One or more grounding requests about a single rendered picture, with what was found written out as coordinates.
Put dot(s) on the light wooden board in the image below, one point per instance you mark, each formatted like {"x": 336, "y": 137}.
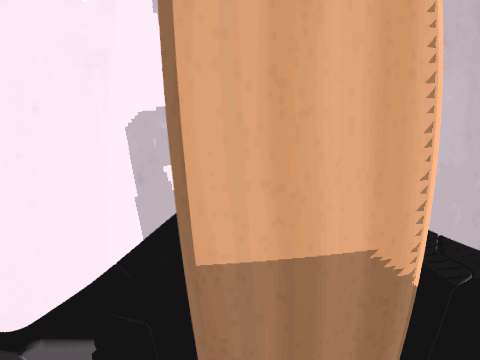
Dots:
{"x": 303, "y": 137}

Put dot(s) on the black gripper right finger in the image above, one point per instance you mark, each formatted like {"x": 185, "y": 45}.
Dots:
{"x": 445, "y": 321}

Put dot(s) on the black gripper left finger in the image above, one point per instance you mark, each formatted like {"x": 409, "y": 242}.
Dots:
{"x": 137, "y": 310}

